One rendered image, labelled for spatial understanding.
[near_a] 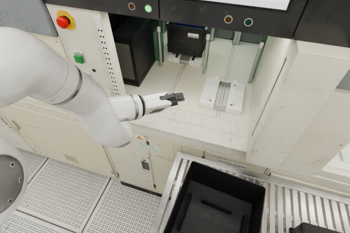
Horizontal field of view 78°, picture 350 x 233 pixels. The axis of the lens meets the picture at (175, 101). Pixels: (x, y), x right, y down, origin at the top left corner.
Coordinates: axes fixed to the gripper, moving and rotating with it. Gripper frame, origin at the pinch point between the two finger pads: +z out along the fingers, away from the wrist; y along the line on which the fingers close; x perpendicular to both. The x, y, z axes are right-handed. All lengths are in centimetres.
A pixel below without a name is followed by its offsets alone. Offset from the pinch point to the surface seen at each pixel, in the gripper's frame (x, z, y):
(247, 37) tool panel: 39, 87, -15
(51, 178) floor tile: -8, -35, -146
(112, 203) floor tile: -40, -2, -113
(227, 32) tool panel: 47, 78, -22
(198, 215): -43.8, 2.7, -13.9
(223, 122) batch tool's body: -12.5, 29.7, -10.3
